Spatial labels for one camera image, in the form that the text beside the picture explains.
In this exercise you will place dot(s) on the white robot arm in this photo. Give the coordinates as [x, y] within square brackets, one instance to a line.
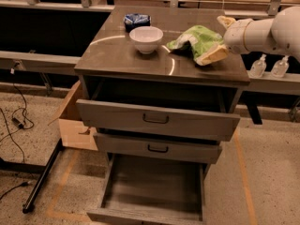
[279, 35]

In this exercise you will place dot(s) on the grey drawer cabinet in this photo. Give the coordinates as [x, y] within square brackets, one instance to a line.
[112, 70]

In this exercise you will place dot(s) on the clear sanitizer bottle right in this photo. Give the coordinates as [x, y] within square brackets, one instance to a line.
[280, 67]

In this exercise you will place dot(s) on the white ceramic bowl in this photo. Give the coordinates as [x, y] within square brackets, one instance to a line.
[146, 38]

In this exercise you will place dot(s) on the green rice chip bag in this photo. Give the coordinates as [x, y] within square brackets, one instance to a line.
[197, 39]

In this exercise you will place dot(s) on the grey top drawer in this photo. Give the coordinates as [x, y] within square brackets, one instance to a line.
[183, 123]

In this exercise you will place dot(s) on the black drawer handle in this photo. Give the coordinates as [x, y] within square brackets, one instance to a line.
[157, 149]
[163, 120]

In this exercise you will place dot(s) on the black power adapter with cable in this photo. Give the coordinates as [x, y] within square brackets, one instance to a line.
[20, 120]

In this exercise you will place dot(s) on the black middle drawer handle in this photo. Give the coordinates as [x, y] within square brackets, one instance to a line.
[157, 149]

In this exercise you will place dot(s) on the grey bottom drawer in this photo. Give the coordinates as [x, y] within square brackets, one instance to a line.
[151, 191]

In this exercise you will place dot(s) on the grey middle drawer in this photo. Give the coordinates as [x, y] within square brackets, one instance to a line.
[183, 151]

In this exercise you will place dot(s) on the cardboard box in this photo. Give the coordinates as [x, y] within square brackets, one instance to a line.
[73, 132]

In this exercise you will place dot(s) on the clear sanitizer bottle left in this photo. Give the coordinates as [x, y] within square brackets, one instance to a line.
[258, 67]

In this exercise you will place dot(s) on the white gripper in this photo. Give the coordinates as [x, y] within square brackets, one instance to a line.
[234, 37]

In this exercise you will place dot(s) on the grey drawer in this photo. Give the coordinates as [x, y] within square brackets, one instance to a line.
[183, 151]
[151, 191]
[183, 123]

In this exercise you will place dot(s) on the black metal table leg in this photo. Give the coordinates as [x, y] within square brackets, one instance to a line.
[41, 170]

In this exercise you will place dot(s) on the blue snack bag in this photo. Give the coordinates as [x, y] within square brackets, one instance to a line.
[134, 20]

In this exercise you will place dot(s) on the black top drawer handle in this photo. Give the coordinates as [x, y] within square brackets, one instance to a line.
[163, 120]

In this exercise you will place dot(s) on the clear sanitizer bottle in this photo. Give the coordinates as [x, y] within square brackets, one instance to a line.
[280, 67]
[258, 67]

